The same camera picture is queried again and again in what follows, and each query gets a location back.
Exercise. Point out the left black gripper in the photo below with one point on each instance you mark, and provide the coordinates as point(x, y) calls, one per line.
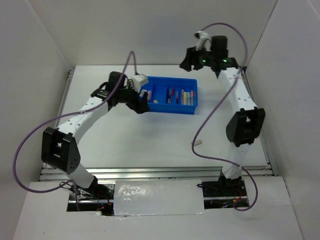
point(139, 107)

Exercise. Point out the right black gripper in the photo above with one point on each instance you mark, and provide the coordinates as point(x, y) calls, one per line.
point(187, 62)

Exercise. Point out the white red eraser pack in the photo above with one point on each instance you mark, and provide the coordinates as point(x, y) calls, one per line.
point(142, 93)

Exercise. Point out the purple highlighter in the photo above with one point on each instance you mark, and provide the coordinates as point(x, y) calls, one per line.
point(182, 97)

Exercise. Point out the blue compartment tray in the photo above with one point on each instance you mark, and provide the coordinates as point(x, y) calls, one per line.
point(159, 87)

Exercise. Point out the red pen crossed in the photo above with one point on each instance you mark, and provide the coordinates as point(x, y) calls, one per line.
point(174, 92)

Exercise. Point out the red pen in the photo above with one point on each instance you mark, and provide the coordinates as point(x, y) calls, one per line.
point(177, 97)

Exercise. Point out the blue pen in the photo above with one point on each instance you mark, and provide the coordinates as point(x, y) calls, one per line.
point(169, 90)

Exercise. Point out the blue pen crossed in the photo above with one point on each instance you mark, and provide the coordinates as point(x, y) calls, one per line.
point(170, 96)

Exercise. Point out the yellow highlighter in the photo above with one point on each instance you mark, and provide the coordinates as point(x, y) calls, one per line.
point(185, 98)

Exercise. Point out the grey white eraser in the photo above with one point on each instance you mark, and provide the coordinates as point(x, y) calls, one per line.
point(197, 142)

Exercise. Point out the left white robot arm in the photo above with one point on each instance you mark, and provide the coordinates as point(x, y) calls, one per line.
point(60, 145)

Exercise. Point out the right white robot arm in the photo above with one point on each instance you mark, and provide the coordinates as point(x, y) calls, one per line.
point(247, 118)

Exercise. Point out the white foil cover sheet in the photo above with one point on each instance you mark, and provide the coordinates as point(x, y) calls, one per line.
point(158, 197)

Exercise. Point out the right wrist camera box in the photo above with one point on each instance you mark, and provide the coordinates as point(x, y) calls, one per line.
point(201, 36)

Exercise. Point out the aluminium frame rail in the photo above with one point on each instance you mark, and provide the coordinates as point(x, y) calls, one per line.
point(139, 173)

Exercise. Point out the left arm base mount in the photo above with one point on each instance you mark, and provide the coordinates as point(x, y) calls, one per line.
point(102, 201)

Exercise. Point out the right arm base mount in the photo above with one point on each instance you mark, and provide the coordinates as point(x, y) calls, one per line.
point(216, 196)

